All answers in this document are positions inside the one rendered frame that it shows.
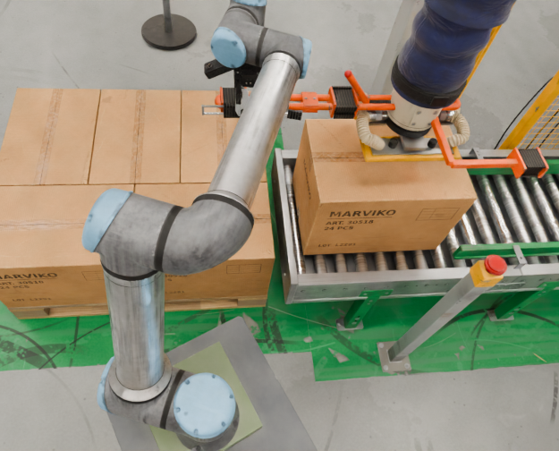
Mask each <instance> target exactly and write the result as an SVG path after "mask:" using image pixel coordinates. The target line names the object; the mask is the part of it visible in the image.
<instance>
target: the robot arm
mask: <svg viewBox="0 0 559 451"><path fill-rule="evenodd" d="M266 5H267V0H230V4H229V7H228V9H227V11H226V12H225V14H224V17H223V19H222V20H221V21H220V23H219V25H218V27H217V29H216V30H215V31H214V34H213V38H212V39H211V44H210V46H211V51H212V53H213V55H214V57H215V58H216V59H214V60H212V61H209V62H207V63H205V64H204V73H205V75H206V76H207V77H208V79H212V78H214V77H216V76H218V75H221V74H223V73H226V72H230V71H231V70H233V79H234V87H235V88H236V90H235V111H236V113H237V115H238V116H240V119H239V121H238V123H237V125H236V127H235V129H234V131H233V135H232V137H231V139H230V141H229V143H228V145H227V147H226V150H225V152H224V154H223V157H222V159H221V161H220V164H219V166H218V168H217V170H216V173H215V175H214V177H213V180H212V182H211V184H210V185H209V188H208V191H207V192H206V193H202V194H200V195H199V196H197V197H196V198H195V199H194V201H193V202H192V204H191V206H190V207H188V208H184V207H181V206H177V205H174V204H171V203H168V202H164V201H161V200H156V199H152V198H150V197H147V196H143V195H140V194H137V193H134V192H133V191H124V190H120V189H116V188H113V189H109V190H107V191H105V192H103V193H102V194H101V195H100V196H99V198H98V199H97V200H96V202H95V203H94V205H93V207H92V209H91V210H90V212H89V215H88V217H87V220H86V222H85V225H84V228H83V232H82V239H81V240H82V245H83V247H84V248H85V249H86V250H88V251H90V252H92V253H93V252H96V253H98V254H99V257H100V263H101V266H102V268H103V271H104V278H105V285H106V298H107V305H108V311H109V318H110V326H111V332H112V339H113V347H114V357H112V358H111V359H110V361H109V362H108V364H107V365H106V367H105V369H104V371H103V373H102V376H101V382H100V383H99V384H98V389H97V403H98V405H99V407H100V408H101V409H103V410H105V411H107V412H109V413H111V414H116V415H120V416H122V417H125V418H128V419H132V420H135V421H140V422H143V423H146V424H148V425H152V426H155V427H158V428H161V429H164V430H170V431H172V432H175V433H176V435H177V437H178V439H179V440H180V441H181V442H182V444H183V445H184V446H186V447H187V448H188V449H189V450H191V451H218V450H220V449H222V448H223V447H225V446H226V445H227V444H228V443H229V442H230V441H231V440H232V439H233V437H234V435H235V433H236V431H237V429H238V425H239V420H240V412H239V407H238V405H237V402H236V400H235V398H234V394H233V391H232V389H231V388H230V386H229V385H228V384H227V383H226V381H225V380H223V379H222V378H220V377H219V376H217V375H215V374H212V373H199V374H196V373H192V372H189V371H186V370H181V369H177V368H175V367H172V366H171V363H170V360H169V359H168V357H167V355H166V354H165V353H164V330H165V273H166V274H169V275H176V276H186V275H190V274H196V273H199V272H202V271H205V270H208V269H211V268H213V267H215V266H217V265H219V264H221V263H223V262H225V261H226V260H228V259H230V258H231V257H232V256H233V255H234V254H236V253H237V252H238V251H239V250H240V249H241V248H242V246H243V245H244V244H245V243H246V242H247V241H248V239H249V237H250V233H251V231H252V228H253V226H254V216H253V214H252V213H251V211H250V208H251V205H252V203H253V201H254V198H255V195H256V192H257V190H258V186H259V183H260V181H261V178H262V175H263V173H264V171H265V168H266V165H267V161H268V159H269V156H270V153H271V151H272V148H273V146H274V143H275V139H276V136H277V134H278V131H279V129H280V126H281V123H282V121H283V119H284V114H285V111H286V109H287V107H288V104H289V101H290V99H291V96H292V92H293V90H294V87H295V84H296V82H297V80H298V79H304V78H305V77H306V73H307V70H308V65H309V58H310V53H311V48H312V42H311V41H310V40H309V39H306V38H303V37H302V36H299V37H298V36H294V35H292V34H288V33H284V32H282V31H278V30H272V29H269V28H266V27H264V24H265V13H266ZM241 86H243V87H249V88H253V89H252V91H251V93H250V96H249V92H248V90H247V89H242V88H241ZM241 92H242V98H241ZM242 109H243V111H242V113H241V110H242Z"/></svg>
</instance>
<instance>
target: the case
mask: <svg viewBox="0 0 559 451"><path fill-rule="evenodd" d="M369 130H370V132H371V134H376V136H399V135H398V134H397V133H396V132H394V131H392V130H391V129H390V128H389V127H388V126H369ZM292 185H293V191H294V198H295V204H296V210H297V216H298V222H299V228H300V235H301V246H302V252H303V255H315V254H336V253H356V252H377V251H417V250H435V249H436V248H437V247H438V245H439V244H440V243H441V242H442V241H443V240H444V238H445V237H446V236H447V235H448V234H449V233H450V232H451V230H452V229H453V228H454V227H455V225H456V224H457V223H458V222H459V220H460V219H461V218H462V217H463V215H464V214H465V213H466V212H467V211H468V209H469V208H470V207H471V205H472V204H473V203H474V202H475V201H476V199H477V198H478V197H477V195H476V193H475V190H474V188H473V185H472V183H471V180H470V177H469V174H468V172H467V169H466V168H451V167H450V166H447V165H446V163H445V161H403V162H365V159H364V156H363V152H362V149H361V145H360V137H359V136H358V133H357V129H356V120H354V119H305V123H304V126H303V131H302V135H301V143H300V146H299V151H298V156H297V159H296V164H295V168H294V172H293V177H292Z"/></svg>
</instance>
